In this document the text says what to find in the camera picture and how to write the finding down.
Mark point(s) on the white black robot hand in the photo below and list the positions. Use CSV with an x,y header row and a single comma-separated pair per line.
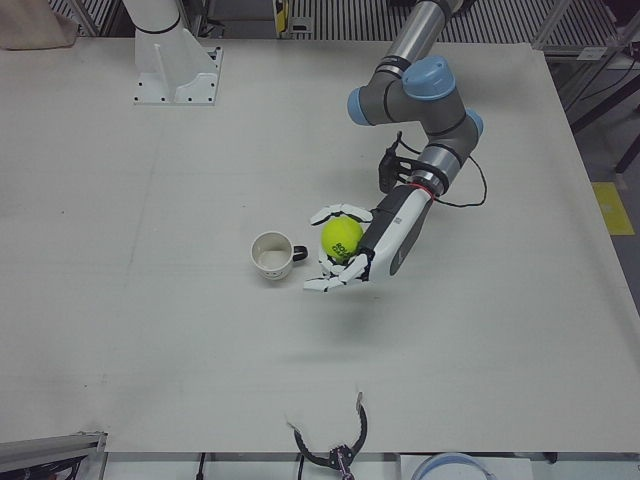
x,y
390,235

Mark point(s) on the yellow-green tennis ball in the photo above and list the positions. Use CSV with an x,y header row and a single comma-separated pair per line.
x,y
342,239

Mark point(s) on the grey blue UR5e robot arm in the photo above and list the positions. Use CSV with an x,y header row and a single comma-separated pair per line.
x,y
425,85

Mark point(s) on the blue white round robot joint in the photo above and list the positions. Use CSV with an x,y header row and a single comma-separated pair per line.
x,y
450,466

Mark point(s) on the beige fabric bag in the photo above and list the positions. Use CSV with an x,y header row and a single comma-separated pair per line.
x,y
30,22

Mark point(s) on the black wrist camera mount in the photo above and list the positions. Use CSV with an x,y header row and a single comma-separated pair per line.
x,y
389,167

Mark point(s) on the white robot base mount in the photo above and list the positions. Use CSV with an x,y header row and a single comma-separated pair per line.
x,y
172,55

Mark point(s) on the aluminium extrusion frame profile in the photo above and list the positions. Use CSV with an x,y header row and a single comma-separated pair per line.
x,y
50,447

